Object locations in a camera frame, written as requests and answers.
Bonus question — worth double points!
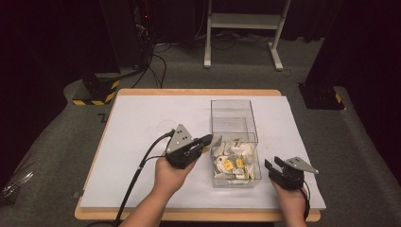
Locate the grey small packet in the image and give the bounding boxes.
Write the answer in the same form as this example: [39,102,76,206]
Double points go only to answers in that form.
[209,134,223,149]

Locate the dark equipment rack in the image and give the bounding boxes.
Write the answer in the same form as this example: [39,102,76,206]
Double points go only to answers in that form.
[131,0,154,69]

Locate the pile of white small packets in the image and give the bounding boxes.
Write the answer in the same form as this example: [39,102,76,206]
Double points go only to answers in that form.
[213,140,257,183]

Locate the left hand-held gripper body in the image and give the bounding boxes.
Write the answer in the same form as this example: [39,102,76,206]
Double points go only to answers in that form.
[165,123,202,170]

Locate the person's left hand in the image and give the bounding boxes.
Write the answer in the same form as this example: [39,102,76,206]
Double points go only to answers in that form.
[153,155,201,199]

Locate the white table cover sheet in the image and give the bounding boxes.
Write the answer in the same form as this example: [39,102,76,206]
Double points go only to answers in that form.
[79,94,327,211]

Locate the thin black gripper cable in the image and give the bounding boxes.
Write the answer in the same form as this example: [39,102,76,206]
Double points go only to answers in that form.
[301,185,312,221]

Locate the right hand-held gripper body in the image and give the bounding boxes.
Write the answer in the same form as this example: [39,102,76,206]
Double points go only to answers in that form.
[271,156,320,191]

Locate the white metal stand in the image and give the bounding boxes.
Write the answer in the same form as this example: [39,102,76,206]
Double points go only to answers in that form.
[203,0,291,72]

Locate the black yellow striped stand base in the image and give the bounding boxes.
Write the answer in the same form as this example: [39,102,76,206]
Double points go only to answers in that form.
[72,73,122,107]

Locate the person's right hand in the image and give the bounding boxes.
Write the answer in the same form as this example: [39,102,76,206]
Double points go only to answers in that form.
[270,180,308,220]

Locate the thick black gripper cable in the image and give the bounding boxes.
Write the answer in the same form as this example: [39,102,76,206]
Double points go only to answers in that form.
[113,129,176,227]

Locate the clear plastic drawer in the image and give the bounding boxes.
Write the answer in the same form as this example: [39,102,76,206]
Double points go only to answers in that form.
[210,131,263,189]

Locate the black floor cables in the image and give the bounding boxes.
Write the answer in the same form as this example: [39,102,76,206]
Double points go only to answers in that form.
[131,42,173,90]

